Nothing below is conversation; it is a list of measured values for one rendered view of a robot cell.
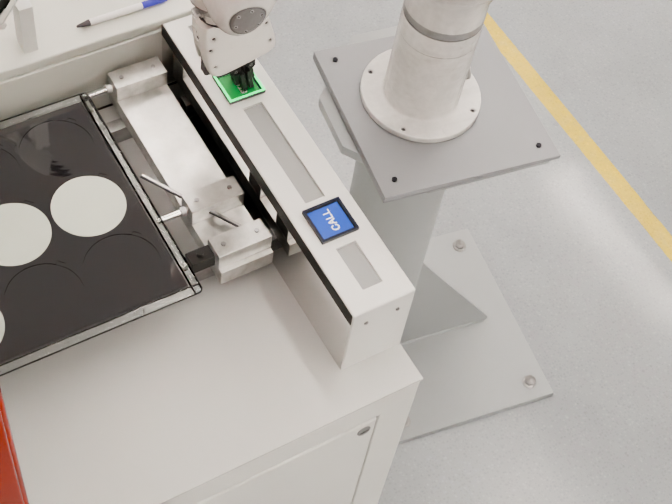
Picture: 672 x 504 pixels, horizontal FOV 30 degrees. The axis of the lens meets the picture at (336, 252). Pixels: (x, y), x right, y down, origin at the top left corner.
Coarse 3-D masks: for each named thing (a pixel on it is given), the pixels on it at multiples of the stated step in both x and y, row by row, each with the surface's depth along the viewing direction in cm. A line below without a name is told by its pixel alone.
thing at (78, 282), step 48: (0, 144) 173; (48, 144) 174; (96, 144) 175; (0, 192) 169; (48, 192) 170; (96, 240) 166; (144, 240) 167; (0, 288) 161; (48, 288) 162; (96, 288) 162; (144, 288) 163; (48, 336) 158
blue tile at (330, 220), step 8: (320, 208) 165; (328, 208) 165; (336, 208) 166; (312, 216) 164; (320, 216) 165; (328, 216) 165; (336, 216) 165; (344, 216) 165; (320, 224) 164; (328, 224) 164; (336, 224) 164; (344, 224) 164; (320, 232) 163; (328, 232) 163; (336, 232) 163
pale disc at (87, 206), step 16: (96, 176) 172; (64, 192) 170; (80, 192) 170; (96, 192) 171; (112, 192) 171; (64, 208) 169; (80, 208) 169; (96, 208) 169; (112, 208) 170; (64, 224) 167; (80, 224) 168; (96, 224) 168; (112, 224) 168
